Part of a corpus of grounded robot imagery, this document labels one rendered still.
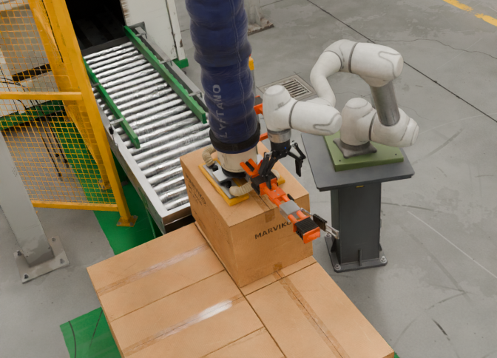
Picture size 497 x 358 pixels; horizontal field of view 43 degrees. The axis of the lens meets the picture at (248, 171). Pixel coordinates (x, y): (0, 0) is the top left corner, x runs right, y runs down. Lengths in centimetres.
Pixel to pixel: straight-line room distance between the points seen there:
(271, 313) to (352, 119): 104
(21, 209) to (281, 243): 170
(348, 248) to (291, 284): 78
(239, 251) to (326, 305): 46
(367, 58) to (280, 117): 56
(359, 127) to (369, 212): 56
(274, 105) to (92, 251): 226
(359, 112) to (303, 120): 101
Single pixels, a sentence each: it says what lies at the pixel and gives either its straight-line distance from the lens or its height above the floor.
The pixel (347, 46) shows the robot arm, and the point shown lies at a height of 154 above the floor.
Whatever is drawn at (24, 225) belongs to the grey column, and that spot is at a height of 35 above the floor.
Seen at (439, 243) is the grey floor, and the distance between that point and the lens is 396.
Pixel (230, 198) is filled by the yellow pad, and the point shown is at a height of 97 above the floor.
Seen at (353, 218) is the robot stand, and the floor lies 37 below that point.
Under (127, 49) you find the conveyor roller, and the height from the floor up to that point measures 54.
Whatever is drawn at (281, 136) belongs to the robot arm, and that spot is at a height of 146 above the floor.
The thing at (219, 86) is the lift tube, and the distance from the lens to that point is 258.
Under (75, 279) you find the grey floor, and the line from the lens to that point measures 407.
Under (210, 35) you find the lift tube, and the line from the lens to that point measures 245.
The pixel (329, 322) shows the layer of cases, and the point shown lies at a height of 54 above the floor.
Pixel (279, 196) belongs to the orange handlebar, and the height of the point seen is 110.
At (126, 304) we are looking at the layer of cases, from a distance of 307.
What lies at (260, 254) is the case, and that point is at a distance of 292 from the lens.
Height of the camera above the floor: 280
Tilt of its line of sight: 38 degrees down
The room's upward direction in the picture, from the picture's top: 8 degrees counter-clockwise
